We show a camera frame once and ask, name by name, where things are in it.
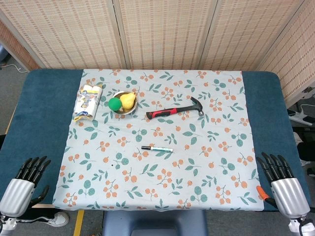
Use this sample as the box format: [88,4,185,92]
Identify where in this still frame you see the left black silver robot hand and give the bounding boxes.
[0,156,52,218]

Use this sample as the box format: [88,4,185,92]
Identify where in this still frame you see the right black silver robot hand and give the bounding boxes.
[255,152,311,219]

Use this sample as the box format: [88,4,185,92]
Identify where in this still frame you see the white sneaker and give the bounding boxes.
[48,211,70,228]

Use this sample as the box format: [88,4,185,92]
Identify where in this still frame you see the white floor device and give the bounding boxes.
[288,103,315,126]

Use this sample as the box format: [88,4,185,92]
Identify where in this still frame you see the blue table cover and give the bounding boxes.
[0,68,311,212]

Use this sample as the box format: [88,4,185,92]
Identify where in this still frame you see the white plastic-wrapped roll pack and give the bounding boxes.
[73,84,103,122]

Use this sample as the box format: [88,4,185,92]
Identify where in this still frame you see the floral printed tablecloth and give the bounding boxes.
[53,68,264,212]

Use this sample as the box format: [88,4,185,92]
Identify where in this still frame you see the green ball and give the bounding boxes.
[108,97,122,110]

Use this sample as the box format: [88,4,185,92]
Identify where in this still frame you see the blue padded seat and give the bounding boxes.
[102,210,208,236]

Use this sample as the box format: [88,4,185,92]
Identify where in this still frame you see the small steel bowl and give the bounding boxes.
[112,90,139,115]

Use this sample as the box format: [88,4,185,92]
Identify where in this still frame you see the yellow pear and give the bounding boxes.
[120,91,137,110]

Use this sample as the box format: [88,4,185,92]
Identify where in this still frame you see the red black claw hammer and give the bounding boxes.
[146,96,204,121]

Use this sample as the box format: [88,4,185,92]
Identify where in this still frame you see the woven bamboo folding screen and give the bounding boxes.
[0,0,315,109]

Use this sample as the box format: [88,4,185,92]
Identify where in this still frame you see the white floor cable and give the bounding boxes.
[0,64,28,73]

